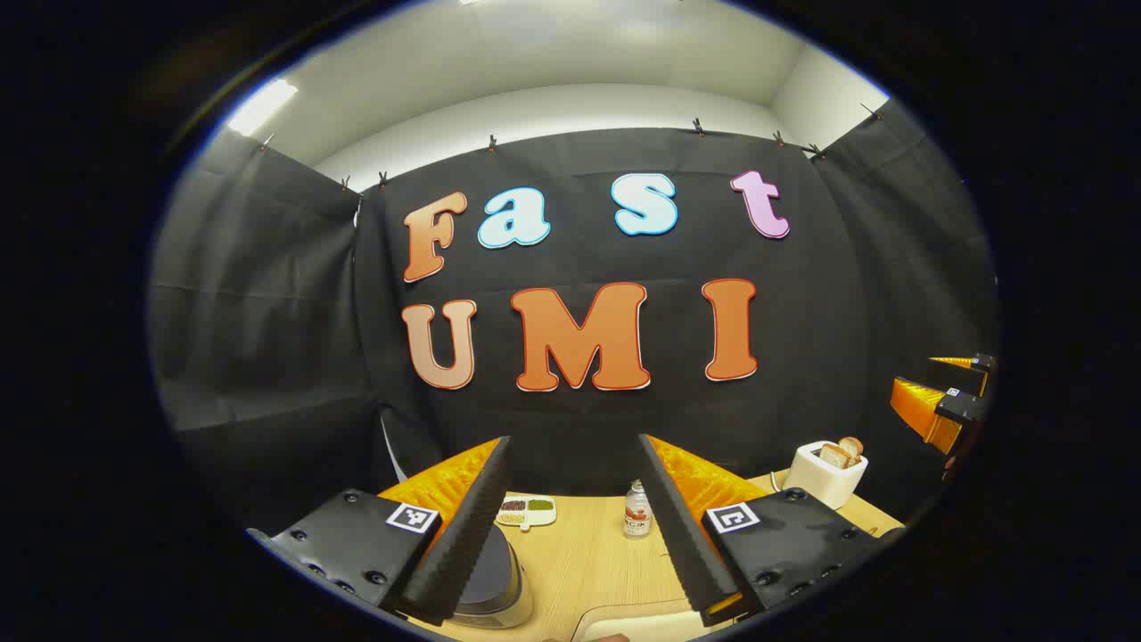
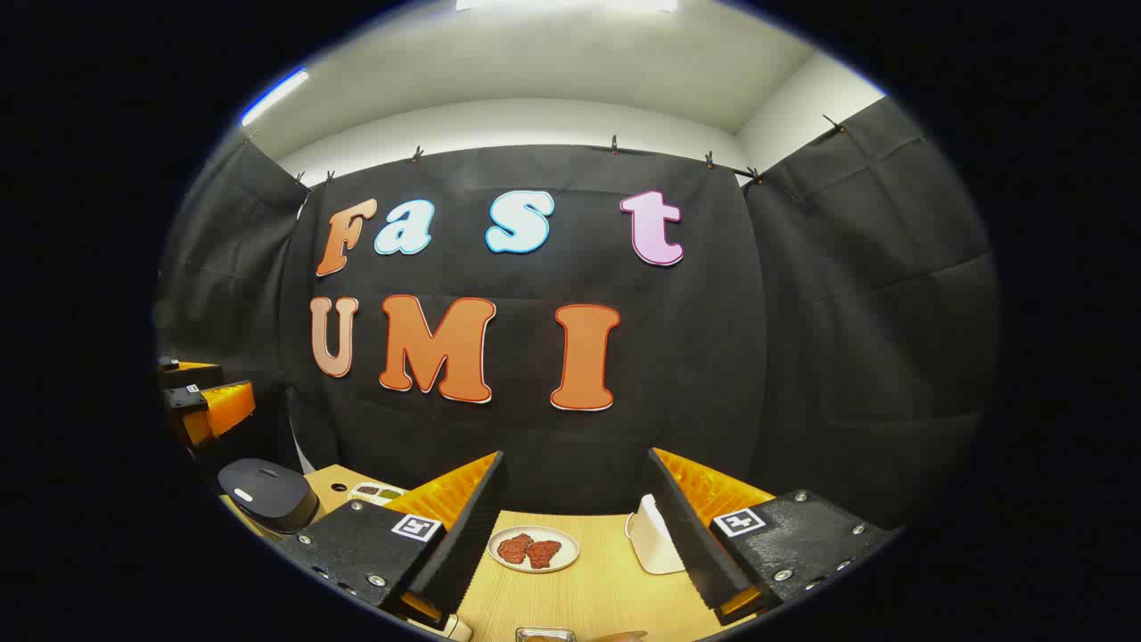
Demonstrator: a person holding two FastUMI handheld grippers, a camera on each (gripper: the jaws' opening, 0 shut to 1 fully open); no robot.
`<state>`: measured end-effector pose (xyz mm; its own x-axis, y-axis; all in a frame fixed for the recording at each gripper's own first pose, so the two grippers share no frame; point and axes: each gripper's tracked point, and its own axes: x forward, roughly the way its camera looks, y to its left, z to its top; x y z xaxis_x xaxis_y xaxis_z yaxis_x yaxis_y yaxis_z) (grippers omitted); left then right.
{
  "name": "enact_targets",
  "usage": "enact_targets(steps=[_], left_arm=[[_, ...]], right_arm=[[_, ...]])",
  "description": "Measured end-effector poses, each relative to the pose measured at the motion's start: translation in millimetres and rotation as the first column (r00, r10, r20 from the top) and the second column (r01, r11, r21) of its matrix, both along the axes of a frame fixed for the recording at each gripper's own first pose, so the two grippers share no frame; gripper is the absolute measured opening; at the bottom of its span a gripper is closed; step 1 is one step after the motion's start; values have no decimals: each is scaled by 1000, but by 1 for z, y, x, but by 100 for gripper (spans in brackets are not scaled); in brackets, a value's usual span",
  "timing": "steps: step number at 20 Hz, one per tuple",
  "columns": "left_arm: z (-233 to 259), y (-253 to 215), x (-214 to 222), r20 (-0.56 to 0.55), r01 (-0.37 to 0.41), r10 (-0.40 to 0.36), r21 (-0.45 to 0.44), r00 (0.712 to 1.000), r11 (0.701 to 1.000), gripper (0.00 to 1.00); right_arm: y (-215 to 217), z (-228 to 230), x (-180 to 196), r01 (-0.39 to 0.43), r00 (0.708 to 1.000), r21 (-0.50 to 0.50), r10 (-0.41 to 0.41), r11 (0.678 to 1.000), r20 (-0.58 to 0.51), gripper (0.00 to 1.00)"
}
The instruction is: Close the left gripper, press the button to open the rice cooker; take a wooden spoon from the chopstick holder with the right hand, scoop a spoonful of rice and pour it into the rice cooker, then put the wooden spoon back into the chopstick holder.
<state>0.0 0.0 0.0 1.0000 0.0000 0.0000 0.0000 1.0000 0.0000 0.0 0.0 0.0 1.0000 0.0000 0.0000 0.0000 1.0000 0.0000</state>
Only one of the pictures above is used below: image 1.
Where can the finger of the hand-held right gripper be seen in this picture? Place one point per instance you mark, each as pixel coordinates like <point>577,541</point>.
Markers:
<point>967,366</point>
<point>936,415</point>

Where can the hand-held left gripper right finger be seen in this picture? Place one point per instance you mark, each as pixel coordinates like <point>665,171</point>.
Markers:
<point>682,544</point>

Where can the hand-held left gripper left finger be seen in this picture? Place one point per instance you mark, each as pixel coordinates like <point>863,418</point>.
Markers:
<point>463,544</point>

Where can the dark grey rice cooker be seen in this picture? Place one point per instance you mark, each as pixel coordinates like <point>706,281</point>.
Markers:
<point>499,571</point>

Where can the clear plastic drink bottle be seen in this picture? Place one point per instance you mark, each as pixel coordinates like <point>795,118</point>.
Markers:
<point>636,517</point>

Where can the white divided bean plate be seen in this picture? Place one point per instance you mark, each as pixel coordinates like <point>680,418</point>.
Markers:
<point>526,513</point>

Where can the toast bread slice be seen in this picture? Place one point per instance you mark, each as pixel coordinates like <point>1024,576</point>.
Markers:
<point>852,446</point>
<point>835,456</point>

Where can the white toaster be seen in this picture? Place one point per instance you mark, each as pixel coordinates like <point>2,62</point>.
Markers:
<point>820,481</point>

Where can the ceiling light panel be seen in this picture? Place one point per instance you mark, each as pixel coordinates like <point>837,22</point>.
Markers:
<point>263,107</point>

